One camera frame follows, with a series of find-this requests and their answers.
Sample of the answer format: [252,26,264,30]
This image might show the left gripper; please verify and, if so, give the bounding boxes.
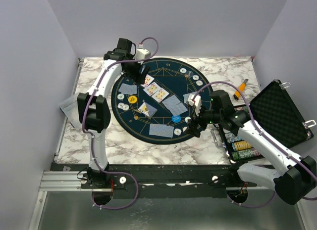
[122,54,149,85]

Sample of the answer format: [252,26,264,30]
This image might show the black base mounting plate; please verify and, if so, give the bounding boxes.
[51,163,248,203]

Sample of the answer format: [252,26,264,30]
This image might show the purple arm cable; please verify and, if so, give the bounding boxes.
[193,81,317,208]
[81,37,159,211]

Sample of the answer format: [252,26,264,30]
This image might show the aluminium frame rail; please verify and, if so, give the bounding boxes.
[40,171,260,193]

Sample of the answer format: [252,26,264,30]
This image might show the face-down cards seat five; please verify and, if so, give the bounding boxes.
[149,124,174,138]

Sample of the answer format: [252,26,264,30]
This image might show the green chip stack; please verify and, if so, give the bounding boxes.
[232,148,261,161]

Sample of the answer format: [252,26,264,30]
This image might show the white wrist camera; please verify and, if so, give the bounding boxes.
[188,95,202,116]
[134,48,151,60]

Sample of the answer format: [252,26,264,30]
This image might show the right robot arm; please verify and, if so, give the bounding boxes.
[185,90,317,205]

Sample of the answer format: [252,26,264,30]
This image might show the face-down cards mat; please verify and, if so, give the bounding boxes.
[162,95,188,116]

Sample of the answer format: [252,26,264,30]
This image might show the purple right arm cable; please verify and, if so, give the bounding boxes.
[193,81,317,208]

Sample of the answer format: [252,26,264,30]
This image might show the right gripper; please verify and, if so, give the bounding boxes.
[184,102,223,138]

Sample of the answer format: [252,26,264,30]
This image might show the chrome case handle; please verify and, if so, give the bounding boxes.
[211,128,225,148]

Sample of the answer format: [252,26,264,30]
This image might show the face-down cards seat eight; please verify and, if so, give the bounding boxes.
[118,84,137,95]

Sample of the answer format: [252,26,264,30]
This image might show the round blue poker mat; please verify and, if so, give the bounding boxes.
[111,58,209,144]

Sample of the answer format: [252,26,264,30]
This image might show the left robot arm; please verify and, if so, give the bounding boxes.
[77,38,151,188]

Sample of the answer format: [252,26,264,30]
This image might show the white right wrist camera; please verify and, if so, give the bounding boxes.
[188,95,202,116]

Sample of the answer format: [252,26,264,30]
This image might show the blue playing card box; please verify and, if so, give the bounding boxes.
[137,102,157,119]

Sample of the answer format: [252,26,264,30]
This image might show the white 5 poker chip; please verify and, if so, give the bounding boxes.
[174,128,182,136]

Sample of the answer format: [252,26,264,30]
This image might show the yellow utility knife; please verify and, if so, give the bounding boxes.
[233,79,249,100]

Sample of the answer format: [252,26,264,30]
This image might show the clear plastic screw box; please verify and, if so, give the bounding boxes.
[59,93,81,130]

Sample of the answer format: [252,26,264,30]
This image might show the yellow dealer button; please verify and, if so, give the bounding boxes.
[128,95,138,104]

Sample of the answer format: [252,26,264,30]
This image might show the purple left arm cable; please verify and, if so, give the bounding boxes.
[81,37,159,211]

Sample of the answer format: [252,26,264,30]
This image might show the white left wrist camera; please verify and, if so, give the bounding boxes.
[134,48,151,60]

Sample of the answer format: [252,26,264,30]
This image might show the yellow chip stack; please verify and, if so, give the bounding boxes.
[232,141,252,151]

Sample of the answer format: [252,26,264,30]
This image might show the black poker chip case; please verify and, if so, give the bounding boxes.
[215,80,314,164]

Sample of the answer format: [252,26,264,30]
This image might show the clear big blind button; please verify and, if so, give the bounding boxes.
[185,71,194,78]

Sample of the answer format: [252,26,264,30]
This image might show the face-down cards seat two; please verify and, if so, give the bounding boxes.
[183,92,196,104]

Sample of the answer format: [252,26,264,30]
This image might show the blue small blind button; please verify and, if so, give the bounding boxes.
[171,115,182,123]

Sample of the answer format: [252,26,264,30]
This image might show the face-up card flop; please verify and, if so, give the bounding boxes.
[143,82,160,96]
[152,88,169,103]
[141,75,154,88]

